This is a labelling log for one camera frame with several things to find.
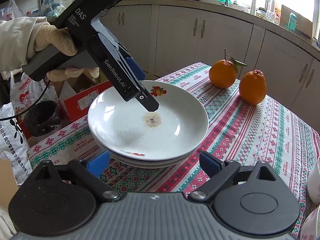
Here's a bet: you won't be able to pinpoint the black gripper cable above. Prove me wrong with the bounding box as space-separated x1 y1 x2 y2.
0 78 52 121

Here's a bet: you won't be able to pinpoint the red cardboard box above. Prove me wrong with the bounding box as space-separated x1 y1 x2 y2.
59 81 112 122

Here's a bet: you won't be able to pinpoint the white printed plastic bag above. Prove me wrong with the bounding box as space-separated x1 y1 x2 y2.
0 71 34 185

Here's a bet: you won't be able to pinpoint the orange without leaf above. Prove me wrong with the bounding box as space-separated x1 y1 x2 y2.
239 69 267 106

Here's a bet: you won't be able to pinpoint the white kitchen cabinets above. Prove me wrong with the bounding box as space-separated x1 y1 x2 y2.
101 0 319 129

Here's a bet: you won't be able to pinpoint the brown cardboard box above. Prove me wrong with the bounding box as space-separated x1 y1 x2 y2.
279 5 312 41

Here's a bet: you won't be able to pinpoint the left forearm white sleeve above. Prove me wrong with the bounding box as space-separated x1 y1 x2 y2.
1 16 48 72

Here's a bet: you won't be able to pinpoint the large white fruit-print plate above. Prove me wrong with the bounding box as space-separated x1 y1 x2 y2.
87 80 208 161

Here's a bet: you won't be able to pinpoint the orange with green leaf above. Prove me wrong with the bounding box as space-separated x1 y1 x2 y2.
209 49 247 89

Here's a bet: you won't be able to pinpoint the white shallow fruit-print bowl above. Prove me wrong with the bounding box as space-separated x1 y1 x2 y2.
93 134 201 166

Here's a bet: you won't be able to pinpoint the white pink-flower rice bowl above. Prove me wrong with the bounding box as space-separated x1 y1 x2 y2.
307 157 320 205

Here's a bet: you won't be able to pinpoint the patterned cross-stitch tablecloth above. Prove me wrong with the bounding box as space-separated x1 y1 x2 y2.
26 61 320 238

